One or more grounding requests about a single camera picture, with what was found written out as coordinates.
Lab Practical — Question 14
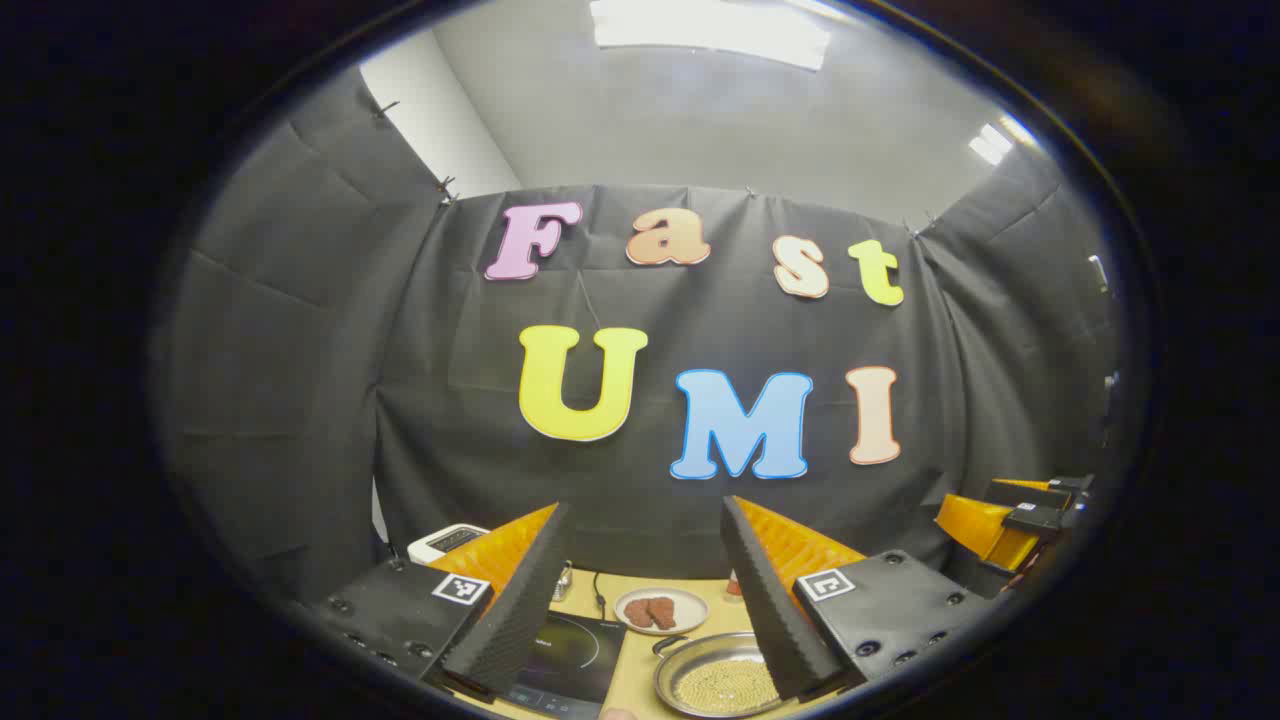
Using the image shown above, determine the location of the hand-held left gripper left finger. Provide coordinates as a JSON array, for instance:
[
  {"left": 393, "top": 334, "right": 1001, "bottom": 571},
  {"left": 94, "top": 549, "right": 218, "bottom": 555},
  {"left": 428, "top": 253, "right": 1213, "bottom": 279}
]
[{"left": 318, "top": 502, "right": 573, "bottom": 699}]

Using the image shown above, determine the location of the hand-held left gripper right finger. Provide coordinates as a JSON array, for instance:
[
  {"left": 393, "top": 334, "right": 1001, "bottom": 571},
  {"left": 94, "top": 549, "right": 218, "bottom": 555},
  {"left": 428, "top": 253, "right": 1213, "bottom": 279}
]
[{"left": 720, "top": 495, "right": 1001, "bottom": 702}]

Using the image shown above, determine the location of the black induction cooktop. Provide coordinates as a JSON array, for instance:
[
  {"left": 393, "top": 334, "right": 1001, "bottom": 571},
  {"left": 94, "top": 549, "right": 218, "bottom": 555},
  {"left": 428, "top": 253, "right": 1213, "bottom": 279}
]
[{"left": 500, "top": 610, "right": 628, "bottom": 719}]

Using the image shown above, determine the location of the stainless steel pot black handle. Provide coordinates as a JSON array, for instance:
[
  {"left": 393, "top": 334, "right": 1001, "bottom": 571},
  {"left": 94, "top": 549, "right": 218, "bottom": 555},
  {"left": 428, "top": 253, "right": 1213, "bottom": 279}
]
[{"left": 652, "top": 630, "right": 793, "bottom": 719}]

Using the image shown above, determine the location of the white round plate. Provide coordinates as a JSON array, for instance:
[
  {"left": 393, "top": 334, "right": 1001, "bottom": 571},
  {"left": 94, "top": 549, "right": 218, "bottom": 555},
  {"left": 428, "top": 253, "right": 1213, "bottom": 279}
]
[{"left": 613, "top": 587, "right": 709, "bottom": 637}]

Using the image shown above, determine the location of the pile of soybeans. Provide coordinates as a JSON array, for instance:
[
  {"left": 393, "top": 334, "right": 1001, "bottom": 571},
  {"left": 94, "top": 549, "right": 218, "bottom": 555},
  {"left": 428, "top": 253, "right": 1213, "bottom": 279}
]
[{"left": 672, "top": 658, "right": 781, "bottom": 715}]

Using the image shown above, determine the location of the white toaster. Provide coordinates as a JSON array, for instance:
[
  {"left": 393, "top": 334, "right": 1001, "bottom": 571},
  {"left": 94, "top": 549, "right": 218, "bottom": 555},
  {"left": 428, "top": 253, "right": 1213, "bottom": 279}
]
[{"left": 407, "top": 523, "right": 491, "bottom": 565}]

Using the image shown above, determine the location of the black backdrop cloth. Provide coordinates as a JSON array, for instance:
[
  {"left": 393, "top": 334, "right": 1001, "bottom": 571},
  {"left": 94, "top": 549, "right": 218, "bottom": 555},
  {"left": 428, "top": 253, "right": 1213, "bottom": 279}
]
[{"left": 160, "top": 65, "right": 1126, "bottom": 603}]

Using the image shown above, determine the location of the small ceiling light panel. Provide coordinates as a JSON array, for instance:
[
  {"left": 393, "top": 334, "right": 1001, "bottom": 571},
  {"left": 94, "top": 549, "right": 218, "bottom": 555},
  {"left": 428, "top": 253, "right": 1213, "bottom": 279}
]
[{"left": 967, "top": 114, "right": 1037, "bottom": 167}]

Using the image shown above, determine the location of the large ceiling light panel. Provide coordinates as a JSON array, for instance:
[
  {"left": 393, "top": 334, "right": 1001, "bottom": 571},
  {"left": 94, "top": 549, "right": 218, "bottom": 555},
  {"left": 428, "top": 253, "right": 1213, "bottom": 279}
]
[{"left": 589, "top": 0, "right": 832, "bottom": 72}]

